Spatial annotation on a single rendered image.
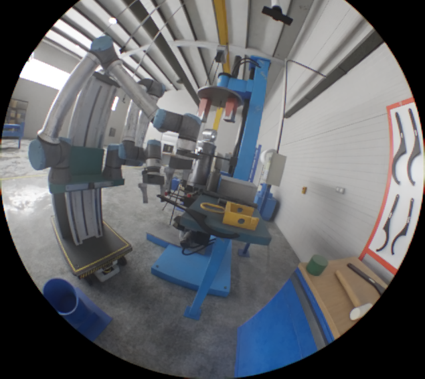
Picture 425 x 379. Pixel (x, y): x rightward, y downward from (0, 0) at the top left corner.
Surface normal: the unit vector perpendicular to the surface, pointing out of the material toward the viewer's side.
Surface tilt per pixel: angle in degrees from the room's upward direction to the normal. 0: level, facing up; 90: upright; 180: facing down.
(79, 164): 90
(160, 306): 0
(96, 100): 90
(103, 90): 90
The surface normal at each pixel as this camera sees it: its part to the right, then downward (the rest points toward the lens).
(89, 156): 0.93, 0.25
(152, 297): 0.23, -0.97
